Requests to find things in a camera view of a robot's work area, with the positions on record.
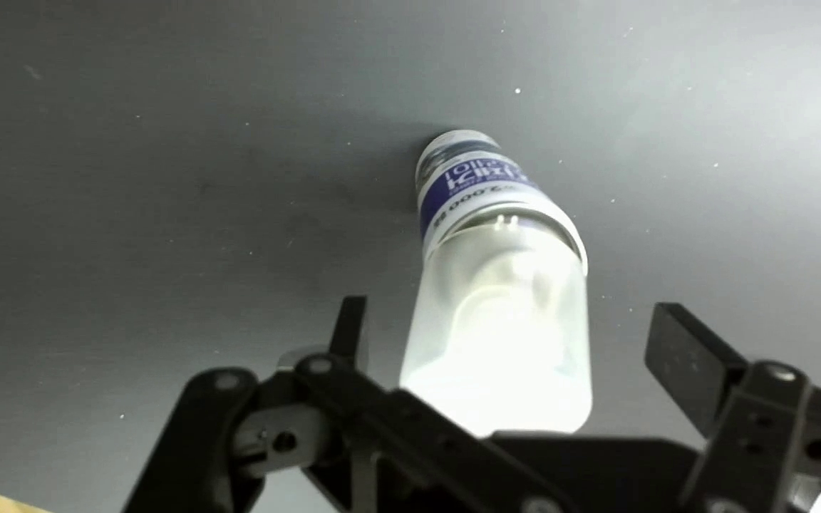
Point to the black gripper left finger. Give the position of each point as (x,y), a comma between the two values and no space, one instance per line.
(361,446)

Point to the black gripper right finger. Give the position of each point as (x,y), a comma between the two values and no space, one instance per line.
(758,419)

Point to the white blue spray can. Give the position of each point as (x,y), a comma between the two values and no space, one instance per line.
(465,176)

